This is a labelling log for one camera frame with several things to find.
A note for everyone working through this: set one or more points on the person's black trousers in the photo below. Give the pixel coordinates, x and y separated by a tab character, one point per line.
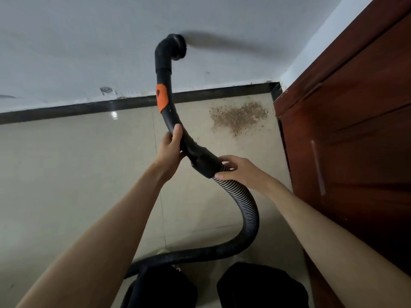
212	286

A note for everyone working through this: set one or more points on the tiled floor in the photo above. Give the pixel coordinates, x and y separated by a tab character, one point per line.
64	176

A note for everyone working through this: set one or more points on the round grey wall outlet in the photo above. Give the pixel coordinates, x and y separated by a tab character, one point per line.
106	90

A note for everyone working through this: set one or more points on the person's right forearm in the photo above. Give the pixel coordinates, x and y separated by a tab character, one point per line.
340	253

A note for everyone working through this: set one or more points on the brown sawdust dirt patch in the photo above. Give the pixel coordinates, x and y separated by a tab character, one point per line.
237	117

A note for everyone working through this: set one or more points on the person's right hand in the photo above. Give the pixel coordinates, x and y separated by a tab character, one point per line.
247	173

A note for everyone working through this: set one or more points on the person's left hand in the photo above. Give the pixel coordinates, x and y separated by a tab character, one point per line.
170	154

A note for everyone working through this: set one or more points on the dark red wooden panel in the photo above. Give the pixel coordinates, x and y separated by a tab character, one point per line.
353	125

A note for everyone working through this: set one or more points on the person's left forearm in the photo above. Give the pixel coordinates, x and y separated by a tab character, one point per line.
103	253

